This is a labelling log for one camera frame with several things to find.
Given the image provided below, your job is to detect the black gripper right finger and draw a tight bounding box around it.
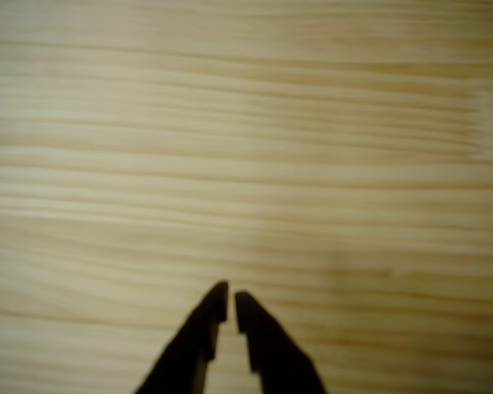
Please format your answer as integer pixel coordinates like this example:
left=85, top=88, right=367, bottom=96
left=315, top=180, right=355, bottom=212
left=234, top=291, right=328, bottom=394

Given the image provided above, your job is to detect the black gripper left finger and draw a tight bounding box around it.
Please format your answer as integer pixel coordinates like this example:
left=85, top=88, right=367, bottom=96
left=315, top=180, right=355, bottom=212
left=134, top=280, right=230, bottom=394

